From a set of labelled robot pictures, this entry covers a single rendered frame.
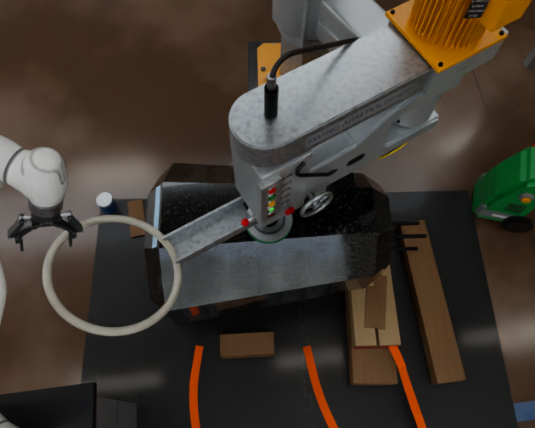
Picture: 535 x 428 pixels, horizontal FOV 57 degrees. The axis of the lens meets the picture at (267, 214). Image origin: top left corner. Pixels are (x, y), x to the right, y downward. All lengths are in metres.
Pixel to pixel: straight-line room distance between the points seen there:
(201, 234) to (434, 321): 1.56
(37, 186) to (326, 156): 0.97
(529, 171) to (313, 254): 1.37
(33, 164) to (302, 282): 1.44
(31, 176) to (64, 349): 1.97
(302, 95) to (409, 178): 1.98
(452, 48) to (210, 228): 1.09
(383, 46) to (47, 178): 1.08
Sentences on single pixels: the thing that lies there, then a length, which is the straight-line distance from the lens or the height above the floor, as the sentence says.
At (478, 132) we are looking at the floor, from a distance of 3.79.
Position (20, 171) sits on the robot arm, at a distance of 1.35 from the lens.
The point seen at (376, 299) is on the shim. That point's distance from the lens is 2.83.
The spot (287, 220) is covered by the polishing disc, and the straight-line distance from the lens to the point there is 2.23.
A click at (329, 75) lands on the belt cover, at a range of 1.61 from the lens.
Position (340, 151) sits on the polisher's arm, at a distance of 1.82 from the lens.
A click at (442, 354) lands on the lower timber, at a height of 0.12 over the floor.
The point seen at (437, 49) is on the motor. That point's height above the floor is 1.71.
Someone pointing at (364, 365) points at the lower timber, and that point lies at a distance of 2.87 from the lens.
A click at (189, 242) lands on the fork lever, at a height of 1.08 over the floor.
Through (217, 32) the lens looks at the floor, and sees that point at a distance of 4.06.
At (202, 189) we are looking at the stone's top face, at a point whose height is 0.82.
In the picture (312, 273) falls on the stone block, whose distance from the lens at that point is 2.36.
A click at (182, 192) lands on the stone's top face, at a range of 2.38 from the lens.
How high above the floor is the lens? 2.94
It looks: 67 degrees down
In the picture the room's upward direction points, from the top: 1 degrees clockwise
